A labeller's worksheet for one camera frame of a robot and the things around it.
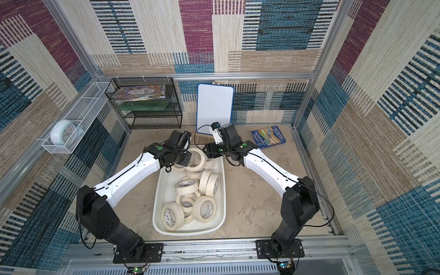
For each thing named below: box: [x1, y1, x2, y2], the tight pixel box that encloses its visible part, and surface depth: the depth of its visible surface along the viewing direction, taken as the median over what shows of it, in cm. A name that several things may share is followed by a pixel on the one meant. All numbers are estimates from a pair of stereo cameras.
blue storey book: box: [250, 125, 287, 150], surface depth 114 cm
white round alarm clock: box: [50, 119, 85, 147], surface depth 64 cm
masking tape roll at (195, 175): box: [185, 168, 204, 180], surface depth 91 cm
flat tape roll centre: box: [174, 178, 199, 195], surface depth 83 cm
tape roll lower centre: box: [175, 190, 201, 218], surface depth 85 cm
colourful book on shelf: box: [110, 84, 167, 102], surface depth 83 cm
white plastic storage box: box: [152, 144, 226, 237], surface depth 83 cm
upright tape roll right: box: [205, 173, 219, 198], surface depth 84 cm
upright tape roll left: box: [198, 171, 212, 196], surface depth 85 cm
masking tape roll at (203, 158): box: [185, 147, 207, 172], surface depth 85 cm
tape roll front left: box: [160, 202, 186, 232], surface depth 79 cm
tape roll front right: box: [191, 195, 217, 224], surface depth 82 cm
